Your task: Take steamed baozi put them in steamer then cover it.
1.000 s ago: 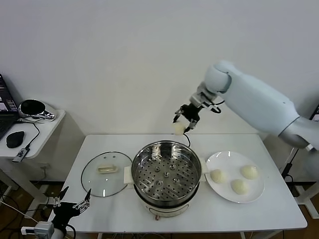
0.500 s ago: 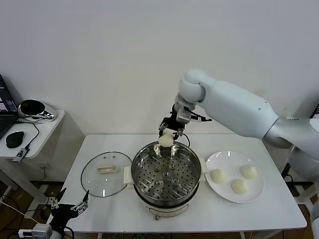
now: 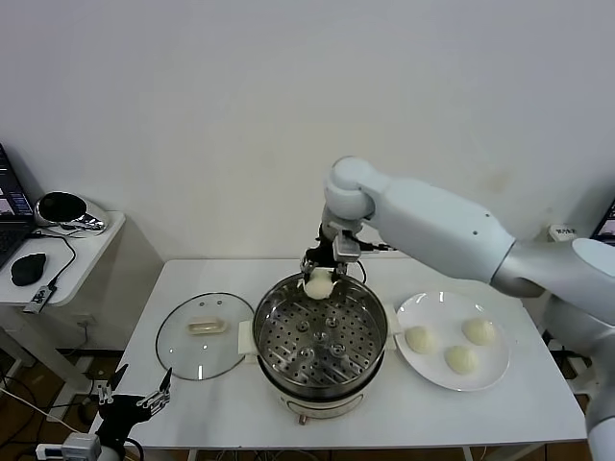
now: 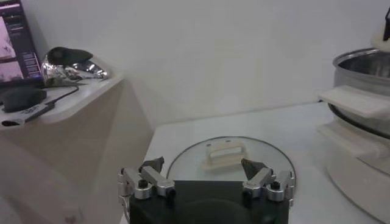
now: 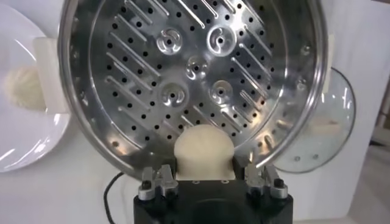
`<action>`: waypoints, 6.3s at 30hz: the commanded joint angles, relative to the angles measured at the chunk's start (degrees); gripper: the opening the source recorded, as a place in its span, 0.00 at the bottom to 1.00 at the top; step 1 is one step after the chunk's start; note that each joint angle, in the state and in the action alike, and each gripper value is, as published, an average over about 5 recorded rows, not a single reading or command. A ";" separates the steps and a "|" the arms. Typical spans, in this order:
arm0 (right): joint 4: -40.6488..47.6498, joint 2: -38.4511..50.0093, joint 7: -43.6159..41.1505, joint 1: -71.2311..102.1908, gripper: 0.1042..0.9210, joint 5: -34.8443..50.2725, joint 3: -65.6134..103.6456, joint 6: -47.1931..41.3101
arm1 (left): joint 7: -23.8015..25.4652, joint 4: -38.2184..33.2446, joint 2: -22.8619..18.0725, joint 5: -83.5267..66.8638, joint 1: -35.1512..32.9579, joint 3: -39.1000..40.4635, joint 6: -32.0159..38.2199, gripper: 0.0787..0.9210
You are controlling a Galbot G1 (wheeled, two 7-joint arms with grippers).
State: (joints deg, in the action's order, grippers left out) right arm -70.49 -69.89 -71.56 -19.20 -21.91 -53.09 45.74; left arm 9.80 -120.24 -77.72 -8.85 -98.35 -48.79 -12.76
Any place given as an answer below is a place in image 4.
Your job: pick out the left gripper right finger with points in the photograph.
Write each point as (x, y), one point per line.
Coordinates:
(259, 181)

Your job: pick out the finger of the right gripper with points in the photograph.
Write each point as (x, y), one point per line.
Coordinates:
(387, 27)

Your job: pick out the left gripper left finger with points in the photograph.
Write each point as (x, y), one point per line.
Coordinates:
(158, 181)

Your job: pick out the round glass pot lid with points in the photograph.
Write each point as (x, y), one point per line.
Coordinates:
(195, 158)

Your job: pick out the stainless steel steamer basket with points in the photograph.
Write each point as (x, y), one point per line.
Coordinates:
(359, 79)

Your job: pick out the white side table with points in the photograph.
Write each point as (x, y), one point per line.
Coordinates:
(91, 137)

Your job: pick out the white electric cooker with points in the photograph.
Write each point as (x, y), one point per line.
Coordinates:
(350, 182)

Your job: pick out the shiny chrome headset device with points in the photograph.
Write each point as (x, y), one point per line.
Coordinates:
(76, 71)

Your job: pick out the grey USB hub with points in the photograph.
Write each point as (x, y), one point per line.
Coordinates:
(27, 114)

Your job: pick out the black computer mouse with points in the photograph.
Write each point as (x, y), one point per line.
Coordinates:
(21, 99)

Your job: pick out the black open laptop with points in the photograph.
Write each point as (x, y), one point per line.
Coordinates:
(18, 45)

